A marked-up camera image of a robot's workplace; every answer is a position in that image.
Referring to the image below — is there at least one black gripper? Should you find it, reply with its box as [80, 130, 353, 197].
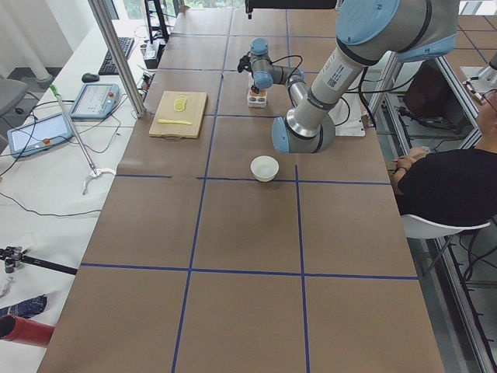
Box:
[251, 82, 262, 92]

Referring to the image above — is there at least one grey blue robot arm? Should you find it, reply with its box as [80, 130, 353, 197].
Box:
[238, 1, 459, 153]

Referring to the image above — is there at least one clear plastic egg box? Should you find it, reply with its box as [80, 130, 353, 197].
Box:
[246, 74, 267, 108]

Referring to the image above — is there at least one bamboo cutting board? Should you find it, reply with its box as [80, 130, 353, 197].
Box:
[148, 91, 207, 138]

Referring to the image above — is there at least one white paper bowl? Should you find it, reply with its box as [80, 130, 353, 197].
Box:
[250, 155, 280, 182]

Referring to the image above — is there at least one yellow plastic knife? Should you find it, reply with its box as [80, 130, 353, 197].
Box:
[157, 119, 193, 125]

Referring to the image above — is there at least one black keyboard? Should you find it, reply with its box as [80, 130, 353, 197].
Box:
[98, 37, 135, 76]

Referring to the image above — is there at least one far teach pendant tablet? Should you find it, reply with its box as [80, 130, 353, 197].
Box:
[69, 83, 120, 120]

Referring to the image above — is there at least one teach pendant tablet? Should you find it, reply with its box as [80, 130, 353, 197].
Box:
[69, 83, 120, 120]
[7, 113, 74, 159]

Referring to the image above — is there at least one black computer mouse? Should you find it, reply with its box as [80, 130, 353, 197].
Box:
[82, 73, 100, 83]

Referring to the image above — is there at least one white chair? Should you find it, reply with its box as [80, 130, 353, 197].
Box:
[399, 213, 492, 273]

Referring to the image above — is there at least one near teach pendant tablet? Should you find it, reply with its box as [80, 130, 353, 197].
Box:
[7, 113, 74, 159]

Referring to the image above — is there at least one person in black shirt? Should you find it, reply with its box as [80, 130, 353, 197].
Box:
[391, 88, 496, 226]

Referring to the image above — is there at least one black tripod rod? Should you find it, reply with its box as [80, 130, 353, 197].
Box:
[1, 246, 78, 275]

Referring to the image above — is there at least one blue patterned cloth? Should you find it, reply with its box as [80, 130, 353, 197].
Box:
[1, 295, 47, 319]

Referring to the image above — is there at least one red cylinder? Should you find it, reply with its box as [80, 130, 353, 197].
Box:
[1, 315, 54, 347]

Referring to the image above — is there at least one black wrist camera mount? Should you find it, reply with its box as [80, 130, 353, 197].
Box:
[237, 54, 252, 73]

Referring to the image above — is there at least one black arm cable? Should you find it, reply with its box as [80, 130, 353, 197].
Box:
[267, 55, 304, 75]

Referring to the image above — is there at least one black overhead camera bar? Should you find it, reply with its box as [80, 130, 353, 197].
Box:
[244, 0, 339, 19]

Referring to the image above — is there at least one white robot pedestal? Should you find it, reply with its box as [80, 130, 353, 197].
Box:
[330, 94, 366, 137]

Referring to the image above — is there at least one aluminium frame post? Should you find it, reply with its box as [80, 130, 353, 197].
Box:
[88, 0, 146, 118]

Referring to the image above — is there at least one grabber stick green handle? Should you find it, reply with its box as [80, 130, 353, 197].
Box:
[50, 84, 116, 195]

